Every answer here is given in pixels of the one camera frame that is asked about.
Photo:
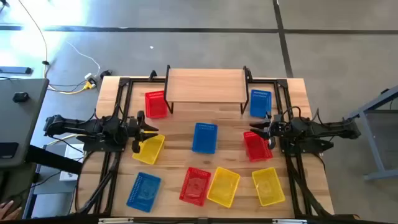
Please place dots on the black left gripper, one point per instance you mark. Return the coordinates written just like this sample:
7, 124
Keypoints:
136, 130

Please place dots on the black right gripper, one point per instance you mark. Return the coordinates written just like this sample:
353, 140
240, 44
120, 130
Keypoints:
275, 129

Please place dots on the yellow plastic basket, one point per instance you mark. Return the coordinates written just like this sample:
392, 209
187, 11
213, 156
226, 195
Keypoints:
268, 186
224, 186
152, 151

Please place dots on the red plastic basket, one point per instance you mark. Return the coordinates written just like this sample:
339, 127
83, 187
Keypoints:
256, 151
155, 105
195, 186

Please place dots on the blue plastic basket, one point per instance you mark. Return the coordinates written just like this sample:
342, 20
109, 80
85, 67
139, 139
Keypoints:
204, 138
260, 102
143, 193

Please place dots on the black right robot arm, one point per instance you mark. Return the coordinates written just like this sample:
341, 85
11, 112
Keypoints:
326, 129

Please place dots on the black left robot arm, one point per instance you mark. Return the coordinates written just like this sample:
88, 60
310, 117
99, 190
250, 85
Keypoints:
77, 126

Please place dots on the wooden shelf with black legs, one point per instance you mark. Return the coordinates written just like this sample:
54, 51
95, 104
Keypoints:
205, 85

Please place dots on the black power adapter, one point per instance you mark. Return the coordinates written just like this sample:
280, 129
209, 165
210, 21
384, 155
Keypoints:
105, 74

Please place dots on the white box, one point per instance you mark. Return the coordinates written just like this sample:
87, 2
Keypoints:
73, 152

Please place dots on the white power strip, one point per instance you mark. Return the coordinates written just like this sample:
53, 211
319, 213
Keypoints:
90, 79

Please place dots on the black desk beam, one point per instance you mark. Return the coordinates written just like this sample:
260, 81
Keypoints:
53, 160

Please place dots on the grey metal cart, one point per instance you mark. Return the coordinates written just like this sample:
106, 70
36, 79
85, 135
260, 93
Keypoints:
373, 124

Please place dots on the grey desk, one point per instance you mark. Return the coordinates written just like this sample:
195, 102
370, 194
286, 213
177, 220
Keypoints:
18, 124

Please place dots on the black computer mouse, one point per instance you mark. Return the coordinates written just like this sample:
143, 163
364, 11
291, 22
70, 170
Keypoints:
20, 97

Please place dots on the black phone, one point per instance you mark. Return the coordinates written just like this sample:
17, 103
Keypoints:
8, 150

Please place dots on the black flat bar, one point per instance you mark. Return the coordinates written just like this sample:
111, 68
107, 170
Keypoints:
15, 70

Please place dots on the person's hand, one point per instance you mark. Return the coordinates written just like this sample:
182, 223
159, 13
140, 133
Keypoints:
9, 211

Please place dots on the silver metal bracket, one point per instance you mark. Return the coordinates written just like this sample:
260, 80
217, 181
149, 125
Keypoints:
289, 221
115, 221

